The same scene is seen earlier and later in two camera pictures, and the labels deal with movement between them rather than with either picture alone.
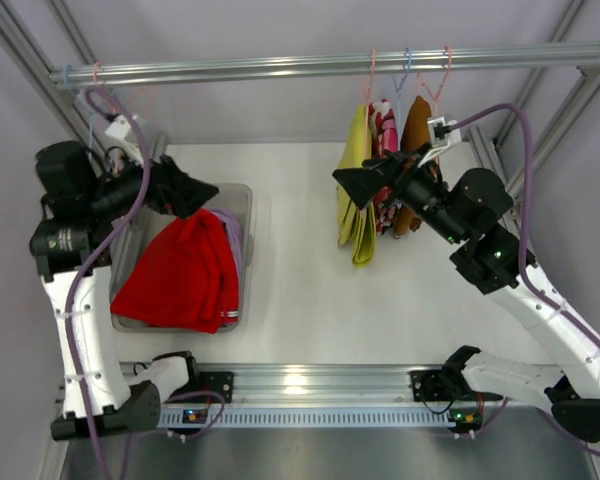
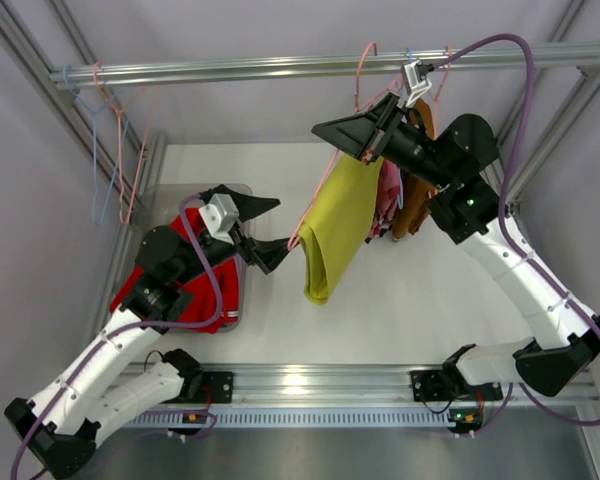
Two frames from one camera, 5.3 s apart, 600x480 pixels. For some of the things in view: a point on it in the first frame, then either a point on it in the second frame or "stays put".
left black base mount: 216,382 stays put
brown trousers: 413,137 stays put
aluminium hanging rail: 88,77 stays put
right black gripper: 393,171 -> 383,135
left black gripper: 156,182 -> 250,245
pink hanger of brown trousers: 435,97 stays put
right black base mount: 431,386 stays put
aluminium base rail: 310,383 stays put
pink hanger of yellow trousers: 368,97 -> 360,105
